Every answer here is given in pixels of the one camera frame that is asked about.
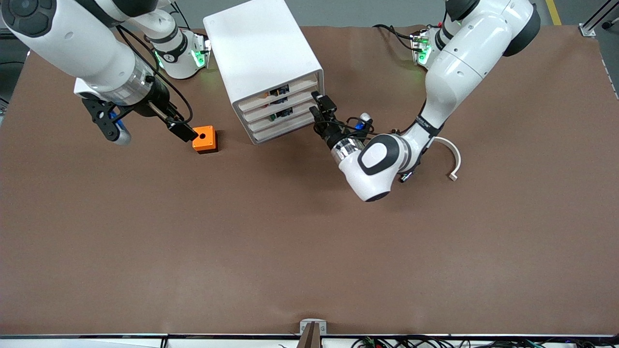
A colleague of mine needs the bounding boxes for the white plastic drawer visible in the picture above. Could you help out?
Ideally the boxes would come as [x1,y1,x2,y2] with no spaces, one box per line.
[238,76,321,115]
[241,87,320,125]
[249,114,321,144]
[245,101,317,135]

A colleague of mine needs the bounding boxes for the orange button box with hole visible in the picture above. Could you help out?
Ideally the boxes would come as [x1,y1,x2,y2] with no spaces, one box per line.
[192,126,219,155]

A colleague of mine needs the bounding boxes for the white drawer cabinet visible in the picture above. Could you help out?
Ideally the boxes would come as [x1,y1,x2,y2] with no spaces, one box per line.
[203,0,326,145]

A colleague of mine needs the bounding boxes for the brown table cover mat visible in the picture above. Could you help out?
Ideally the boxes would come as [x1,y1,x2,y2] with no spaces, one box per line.
[0,24,619,335]

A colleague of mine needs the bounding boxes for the white semicircular plastic arc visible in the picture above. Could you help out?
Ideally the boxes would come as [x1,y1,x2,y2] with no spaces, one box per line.
[432,136,462,182]

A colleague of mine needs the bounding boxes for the grey metal bracket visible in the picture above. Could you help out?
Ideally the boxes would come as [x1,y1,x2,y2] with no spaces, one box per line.
[299,319,327,335]

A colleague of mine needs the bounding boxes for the brown tapered post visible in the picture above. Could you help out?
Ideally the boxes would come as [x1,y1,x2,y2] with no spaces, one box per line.
[296,322,322,348]

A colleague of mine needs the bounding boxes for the tangled black green cables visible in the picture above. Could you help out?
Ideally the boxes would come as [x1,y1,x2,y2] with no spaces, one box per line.
[351,335,619,348]

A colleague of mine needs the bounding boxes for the aluminium frame profile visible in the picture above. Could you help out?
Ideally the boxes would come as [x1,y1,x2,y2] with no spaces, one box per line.
[579,0,619,38]

